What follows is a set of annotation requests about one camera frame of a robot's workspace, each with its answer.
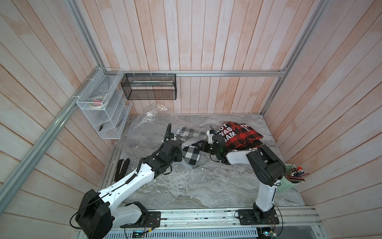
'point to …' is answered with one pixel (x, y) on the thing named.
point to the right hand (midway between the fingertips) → (197, 143)
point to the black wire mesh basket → (149, 86)
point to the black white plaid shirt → (187, 137)
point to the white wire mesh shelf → (109, 121)
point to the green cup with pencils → (293, 175)
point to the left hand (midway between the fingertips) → (178, 152)
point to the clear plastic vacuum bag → (159, 116)
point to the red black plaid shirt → (240, 143)
